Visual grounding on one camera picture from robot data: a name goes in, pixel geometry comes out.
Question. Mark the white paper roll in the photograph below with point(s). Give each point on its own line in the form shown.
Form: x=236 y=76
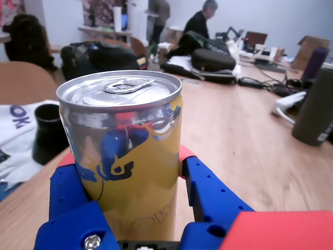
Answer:
x=117 y=18

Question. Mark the black green jacket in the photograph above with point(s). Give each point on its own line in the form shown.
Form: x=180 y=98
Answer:
x=187 y=41

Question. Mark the black oval zipped case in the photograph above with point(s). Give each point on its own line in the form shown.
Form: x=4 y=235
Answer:
x=213 y=60

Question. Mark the purple bottle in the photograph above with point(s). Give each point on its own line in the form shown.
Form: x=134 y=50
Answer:
x=316 y=62

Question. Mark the brown cardboard box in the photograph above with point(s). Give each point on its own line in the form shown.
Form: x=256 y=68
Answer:
x=307 y=44

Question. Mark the white printed bag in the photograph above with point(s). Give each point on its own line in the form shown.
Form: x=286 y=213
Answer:
x=15 y=161

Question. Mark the dark NYU bottle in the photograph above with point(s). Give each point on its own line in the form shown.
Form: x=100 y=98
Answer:
x=312 y=114

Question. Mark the black power adapter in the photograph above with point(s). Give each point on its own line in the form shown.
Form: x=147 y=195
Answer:
x=249 y=82

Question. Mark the yellow energy drink can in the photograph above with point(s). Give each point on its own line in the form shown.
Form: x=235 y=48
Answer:
x=130 y=161

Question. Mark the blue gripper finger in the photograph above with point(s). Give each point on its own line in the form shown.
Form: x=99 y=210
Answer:
x=67 y=208
x=210 y=190

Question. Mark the seated person in black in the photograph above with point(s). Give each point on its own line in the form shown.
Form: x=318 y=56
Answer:
x=197 y=23

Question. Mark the brown wooden chair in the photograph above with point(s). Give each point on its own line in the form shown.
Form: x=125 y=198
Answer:
x=23 y=80
x=138 y=47

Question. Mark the black plastic cup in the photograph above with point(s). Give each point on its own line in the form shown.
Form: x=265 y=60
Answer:
x=46 y=135

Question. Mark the black backpack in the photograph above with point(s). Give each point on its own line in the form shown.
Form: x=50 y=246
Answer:
x=104 y=57

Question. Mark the standing person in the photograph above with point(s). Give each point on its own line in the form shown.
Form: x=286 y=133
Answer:
x=160 y=15

